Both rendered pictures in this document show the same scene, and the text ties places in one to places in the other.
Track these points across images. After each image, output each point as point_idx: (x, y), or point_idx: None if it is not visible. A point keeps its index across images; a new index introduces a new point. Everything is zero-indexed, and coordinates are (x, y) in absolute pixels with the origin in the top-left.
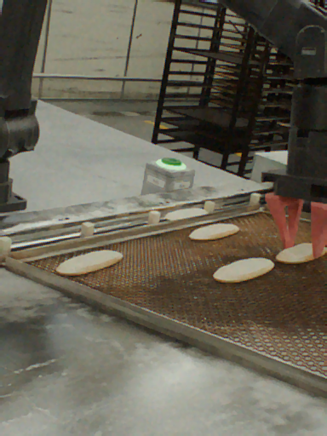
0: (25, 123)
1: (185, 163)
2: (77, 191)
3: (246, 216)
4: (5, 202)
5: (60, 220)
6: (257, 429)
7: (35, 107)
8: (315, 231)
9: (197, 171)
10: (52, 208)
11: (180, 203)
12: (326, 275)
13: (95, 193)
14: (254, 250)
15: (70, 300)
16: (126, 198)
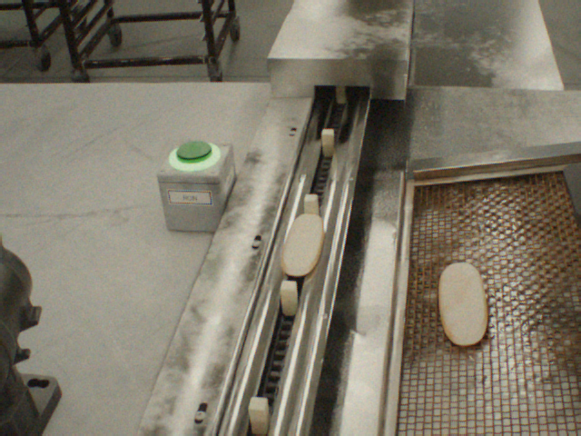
0: (7, 281)
1: (127, 101)
2: (73, 280)
3: (414, 212)
4: (36, 415)
5: (201, 422)
6: None
7: (0, 236)
8: None
9: (160, 106)
10: (91, 355)
11: (274, 227)
12: None
13: (103, 265)
14: (565, 314)
15: None
16: (204, 275)
